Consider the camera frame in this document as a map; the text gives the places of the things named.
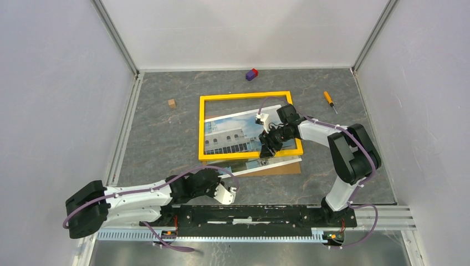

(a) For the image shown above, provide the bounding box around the yellow picture frame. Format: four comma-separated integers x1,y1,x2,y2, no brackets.
198,91,293,161

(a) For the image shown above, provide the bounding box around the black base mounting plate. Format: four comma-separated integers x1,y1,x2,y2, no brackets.
149,204,357,237

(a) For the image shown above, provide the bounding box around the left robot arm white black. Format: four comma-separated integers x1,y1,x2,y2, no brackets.
63,166,239,239

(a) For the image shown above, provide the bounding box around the orange handled screwdriver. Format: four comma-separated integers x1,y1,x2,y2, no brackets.
323,91,338,114

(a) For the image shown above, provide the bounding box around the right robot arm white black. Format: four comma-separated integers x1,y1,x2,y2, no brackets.
255,104,381,226

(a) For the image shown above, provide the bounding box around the white slotted cable duct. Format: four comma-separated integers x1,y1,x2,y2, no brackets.
97,228,327,244

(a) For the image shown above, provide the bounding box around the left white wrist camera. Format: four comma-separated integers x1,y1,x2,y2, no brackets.
213,183,237,205

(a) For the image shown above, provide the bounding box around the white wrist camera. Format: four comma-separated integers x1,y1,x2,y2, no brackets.
213,183,237,205
255,113,270,132

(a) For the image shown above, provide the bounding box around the small wooden cube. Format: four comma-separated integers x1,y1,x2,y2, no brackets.
167,99,177,109

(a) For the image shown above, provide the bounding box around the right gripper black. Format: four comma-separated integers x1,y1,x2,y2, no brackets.
258,124,293,159

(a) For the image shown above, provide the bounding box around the building and sky photo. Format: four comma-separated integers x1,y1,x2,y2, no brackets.
203,105,303,179

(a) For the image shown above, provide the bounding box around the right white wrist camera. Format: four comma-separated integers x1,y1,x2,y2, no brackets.
255,113,270,132

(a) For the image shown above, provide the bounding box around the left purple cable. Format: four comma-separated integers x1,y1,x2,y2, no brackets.
62,166,241,254

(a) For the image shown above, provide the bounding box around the purple red toy brick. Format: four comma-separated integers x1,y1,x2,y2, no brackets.
245,68,258,81

